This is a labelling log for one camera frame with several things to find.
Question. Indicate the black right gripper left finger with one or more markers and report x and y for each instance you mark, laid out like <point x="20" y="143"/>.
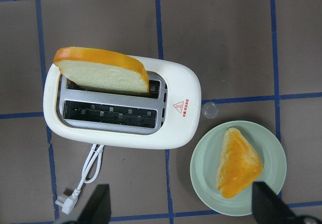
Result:
<point x="98" y="207"/>

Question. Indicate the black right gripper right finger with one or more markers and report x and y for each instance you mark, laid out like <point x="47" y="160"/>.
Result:
<point x="267" y="207"/>

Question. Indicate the grey toaster lever knob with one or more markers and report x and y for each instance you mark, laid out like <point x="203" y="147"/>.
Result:
<point x="209" y="110"/>

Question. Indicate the white two-slot toaster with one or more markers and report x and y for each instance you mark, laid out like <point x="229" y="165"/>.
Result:
<point x="168" y="118"/>

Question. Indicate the bread slice in toaster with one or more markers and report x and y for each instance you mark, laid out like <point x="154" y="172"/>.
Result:
<point x="102" y="70"/>

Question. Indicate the triangular toast on plate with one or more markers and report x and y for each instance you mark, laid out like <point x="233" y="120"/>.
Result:
<point x="239" y="166"/>

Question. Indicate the light green plate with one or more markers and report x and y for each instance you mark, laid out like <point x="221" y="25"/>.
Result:
<point x="205" y="161"/>

